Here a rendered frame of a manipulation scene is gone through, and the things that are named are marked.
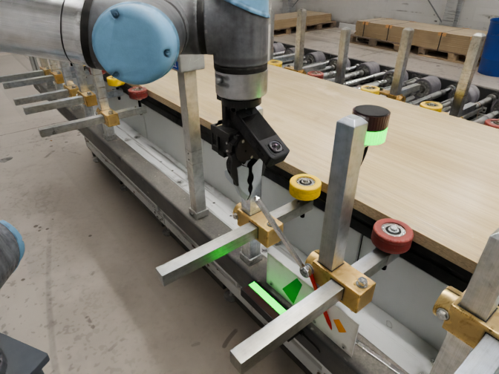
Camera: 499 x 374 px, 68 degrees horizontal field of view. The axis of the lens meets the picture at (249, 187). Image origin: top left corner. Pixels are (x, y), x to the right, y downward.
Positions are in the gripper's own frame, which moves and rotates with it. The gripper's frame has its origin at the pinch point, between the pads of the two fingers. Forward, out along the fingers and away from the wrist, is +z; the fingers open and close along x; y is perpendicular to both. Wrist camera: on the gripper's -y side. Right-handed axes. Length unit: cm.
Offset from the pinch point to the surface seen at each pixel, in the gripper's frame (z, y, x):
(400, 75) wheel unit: 3, 38, -115
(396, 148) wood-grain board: 8, 2, -58
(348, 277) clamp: 11.0, -20.7, -7.5
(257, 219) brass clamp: 12.1, 5.3, -6.8
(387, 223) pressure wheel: 7.6, -17.7, -23.5
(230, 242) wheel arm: 13.3, 3.7, 2.2
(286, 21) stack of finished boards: 70, 569, -559
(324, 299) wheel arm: 12.0, -20.8, -0.8
